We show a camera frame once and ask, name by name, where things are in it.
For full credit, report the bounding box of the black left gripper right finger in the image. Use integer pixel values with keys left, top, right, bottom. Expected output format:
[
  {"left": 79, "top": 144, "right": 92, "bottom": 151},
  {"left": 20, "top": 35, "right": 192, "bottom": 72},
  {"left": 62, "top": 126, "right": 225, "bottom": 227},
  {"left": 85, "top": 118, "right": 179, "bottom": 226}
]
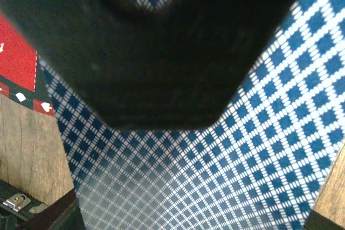
[{"left": 304, "top": 210, "right": 344, "bottom": 230}]

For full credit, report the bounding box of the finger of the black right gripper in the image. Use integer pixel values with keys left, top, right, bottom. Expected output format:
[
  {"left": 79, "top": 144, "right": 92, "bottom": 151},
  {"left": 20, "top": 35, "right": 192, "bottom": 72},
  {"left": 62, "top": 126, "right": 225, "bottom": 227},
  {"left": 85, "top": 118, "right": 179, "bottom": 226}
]
[{"left": 1, "top": 0, "right": 295, "bottom": 130}]

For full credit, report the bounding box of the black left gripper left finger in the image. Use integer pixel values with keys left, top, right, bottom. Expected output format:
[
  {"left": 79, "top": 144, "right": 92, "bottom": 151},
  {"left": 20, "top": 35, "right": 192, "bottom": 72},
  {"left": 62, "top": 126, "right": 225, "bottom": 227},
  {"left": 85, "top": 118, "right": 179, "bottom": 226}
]
[{"left": 16, "top": 189, "right": 85, "bottom": 230}]

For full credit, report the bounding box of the black poker chip case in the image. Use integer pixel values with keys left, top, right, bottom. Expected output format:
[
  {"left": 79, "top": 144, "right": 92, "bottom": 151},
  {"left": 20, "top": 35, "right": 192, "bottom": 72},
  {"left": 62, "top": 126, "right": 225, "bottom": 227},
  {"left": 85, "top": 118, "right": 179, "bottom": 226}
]
[{"left": 1, "top": 180, "right": 48, "bottom": 221}]

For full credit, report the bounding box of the round red black poker mat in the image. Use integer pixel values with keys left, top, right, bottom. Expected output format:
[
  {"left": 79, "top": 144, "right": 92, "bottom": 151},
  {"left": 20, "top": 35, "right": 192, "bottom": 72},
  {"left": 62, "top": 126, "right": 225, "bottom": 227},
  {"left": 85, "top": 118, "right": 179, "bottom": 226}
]
[{"left": 1, "top": 14, "right": 54, "bottom": 116}]

